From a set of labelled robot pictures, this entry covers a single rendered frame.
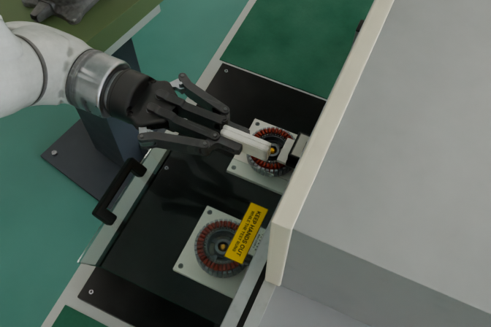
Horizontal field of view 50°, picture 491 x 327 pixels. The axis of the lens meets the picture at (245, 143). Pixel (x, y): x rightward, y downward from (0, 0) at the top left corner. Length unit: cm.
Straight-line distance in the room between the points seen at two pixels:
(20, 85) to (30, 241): 138
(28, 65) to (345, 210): 44
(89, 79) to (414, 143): 44
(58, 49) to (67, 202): 134
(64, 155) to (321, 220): 171
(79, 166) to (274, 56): 102
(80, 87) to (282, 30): 77
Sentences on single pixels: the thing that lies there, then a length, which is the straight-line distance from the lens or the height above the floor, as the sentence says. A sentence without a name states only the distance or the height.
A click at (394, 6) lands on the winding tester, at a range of 71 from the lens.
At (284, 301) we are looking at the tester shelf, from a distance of 71.
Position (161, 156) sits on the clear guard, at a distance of 87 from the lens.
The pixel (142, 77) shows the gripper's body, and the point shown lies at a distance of 76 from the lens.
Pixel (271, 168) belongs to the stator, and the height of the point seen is 82.
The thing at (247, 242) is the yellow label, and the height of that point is 107.
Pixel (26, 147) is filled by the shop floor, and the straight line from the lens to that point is 225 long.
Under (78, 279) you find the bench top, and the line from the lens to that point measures 115.
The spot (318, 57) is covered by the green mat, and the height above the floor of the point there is 75.
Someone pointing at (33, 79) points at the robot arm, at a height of 126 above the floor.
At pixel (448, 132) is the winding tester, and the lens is 61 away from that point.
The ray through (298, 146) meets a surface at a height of 87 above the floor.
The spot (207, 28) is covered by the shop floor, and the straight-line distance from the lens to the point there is 246.
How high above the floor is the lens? 180
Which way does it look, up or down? 60 degrees down
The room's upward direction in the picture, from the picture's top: straight up
